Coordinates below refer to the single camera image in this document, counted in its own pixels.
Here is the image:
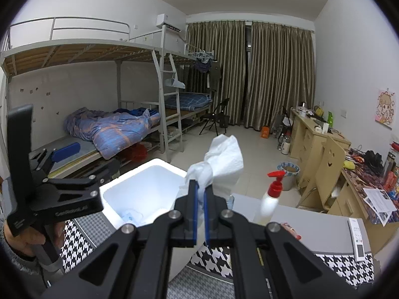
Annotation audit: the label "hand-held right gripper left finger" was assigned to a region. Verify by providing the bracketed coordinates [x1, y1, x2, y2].
[40, 179, 200, 299]

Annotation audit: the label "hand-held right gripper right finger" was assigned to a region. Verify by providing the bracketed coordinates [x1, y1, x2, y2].
[204, 187, 371, 299]

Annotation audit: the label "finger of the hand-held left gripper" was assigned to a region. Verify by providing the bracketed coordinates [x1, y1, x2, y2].
[44, 159, 121, 194]
[29, 143, 81, 175]

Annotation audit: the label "white foam box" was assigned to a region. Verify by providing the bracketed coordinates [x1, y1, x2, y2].
[99, 158, 206, 285]

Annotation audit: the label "white plastic bag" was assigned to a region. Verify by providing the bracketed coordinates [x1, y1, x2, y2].
[179, 134, 244, 245]

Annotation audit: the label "person's left forearm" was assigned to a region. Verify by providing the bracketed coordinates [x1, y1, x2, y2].
[0, 235, 41, 287]

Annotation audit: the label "person's left hand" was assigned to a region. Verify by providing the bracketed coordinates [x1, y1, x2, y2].
[4, 220, 66, 257]

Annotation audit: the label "grey mattress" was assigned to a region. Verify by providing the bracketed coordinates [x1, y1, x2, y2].
[47, 135, 102, 175]

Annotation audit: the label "blue plaid quilt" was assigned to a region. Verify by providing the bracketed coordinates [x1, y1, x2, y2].
[64, 106, 161, 159]

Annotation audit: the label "clear plastic packet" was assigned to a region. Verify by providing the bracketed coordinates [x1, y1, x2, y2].
[120, 209, 147, 225]

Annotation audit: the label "white lotion bottle red pump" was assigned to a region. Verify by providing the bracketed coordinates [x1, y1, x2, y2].
[254, 171, 287, 225]

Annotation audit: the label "grey metal bed ladder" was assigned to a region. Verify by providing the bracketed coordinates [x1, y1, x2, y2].
[152, 50, 184, 162]

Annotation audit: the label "red snack packet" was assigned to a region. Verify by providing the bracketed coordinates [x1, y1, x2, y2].
[282, 223, 301, 240]

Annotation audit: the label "patterned trash bin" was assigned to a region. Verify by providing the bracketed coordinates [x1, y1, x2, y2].
[277, 161, 300, 190]

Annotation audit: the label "black folding chair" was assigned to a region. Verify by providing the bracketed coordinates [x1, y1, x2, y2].
[199, 98, 230, 136]

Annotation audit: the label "grey metal bunk bed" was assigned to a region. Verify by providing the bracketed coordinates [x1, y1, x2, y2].
[162, 42, 216, 138]
[0, 17, 188, 178]

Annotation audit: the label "blue plaid bedding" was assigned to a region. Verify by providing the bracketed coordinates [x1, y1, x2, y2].
[165, 93, 212, 111]

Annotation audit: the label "wooden desk with drawers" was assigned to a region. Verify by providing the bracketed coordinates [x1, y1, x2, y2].
[290, 107, 351, 162]

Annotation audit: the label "wooden chair smiley cutout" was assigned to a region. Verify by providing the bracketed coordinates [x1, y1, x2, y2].
[296, 135, 346, 212]

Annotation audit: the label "beige curtain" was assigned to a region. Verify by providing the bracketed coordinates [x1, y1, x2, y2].
[186, 21, 250, 128]
[248, 22, 314, 131]

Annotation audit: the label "dark hanging garment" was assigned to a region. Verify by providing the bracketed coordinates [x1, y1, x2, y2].
[208, 62, 222, 92]

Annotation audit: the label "houndstooth tablecloth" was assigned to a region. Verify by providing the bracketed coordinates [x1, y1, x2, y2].
[47, 193, 376, 299]

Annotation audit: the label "wooden desk patterned cover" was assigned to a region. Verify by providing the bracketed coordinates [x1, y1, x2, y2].
[327, 159, 399, 253]

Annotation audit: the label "blue hanging garment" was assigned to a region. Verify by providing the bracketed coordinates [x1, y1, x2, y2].
[193, 59, 212, 74]

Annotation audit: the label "white remote control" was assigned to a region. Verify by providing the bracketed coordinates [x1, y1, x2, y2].
[348, 218, 366, 262]

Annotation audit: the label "white air conditioner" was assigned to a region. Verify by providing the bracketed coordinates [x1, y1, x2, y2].
[156, 13, 182, 32]

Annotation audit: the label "printed paper sheets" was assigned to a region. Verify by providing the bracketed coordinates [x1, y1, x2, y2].
[363, 187, 398, 226]

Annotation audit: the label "steel thermos bottle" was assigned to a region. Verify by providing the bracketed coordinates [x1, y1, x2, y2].
[383, 152, 394, 178]

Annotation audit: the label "black cable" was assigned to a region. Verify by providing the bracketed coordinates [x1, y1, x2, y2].
[37, 263, 52, 289]

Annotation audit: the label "cartoon wall poster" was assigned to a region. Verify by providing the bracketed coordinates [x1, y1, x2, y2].
[375, 89, 396, 128]

